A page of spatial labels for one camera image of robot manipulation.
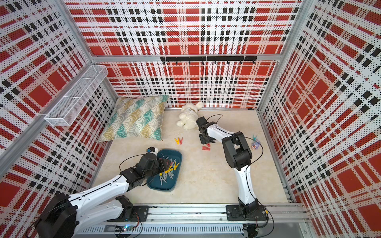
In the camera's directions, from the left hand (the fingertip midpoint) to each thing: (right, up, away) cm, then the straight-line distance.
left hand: (170, 162), depth 85 cm
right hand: (+25, +12, +16) cm, 32 cm away
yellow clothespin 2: (+2, -3, +4) cm, 5 cm away
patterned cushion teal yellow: (-22, +27, +10) cm, 36 cm away
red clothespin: (+4, +10, +17) cm, 20 cm away
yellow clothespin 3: (0, -5, +2) cm, 5 cm away
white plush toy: (+9, +27, +17) cm, 33 cm away
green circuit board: (-18, -27, -16) cm, 36 cm away
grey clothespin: (-5, -10, -1) cm, 11 cm away
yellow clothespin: (+1, +11, +16) cm, 19 cm away
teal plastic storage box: (+1, -10, -1) cm, 10 cm away
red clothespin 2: (+21, +6, +13) cm, 25 cm away
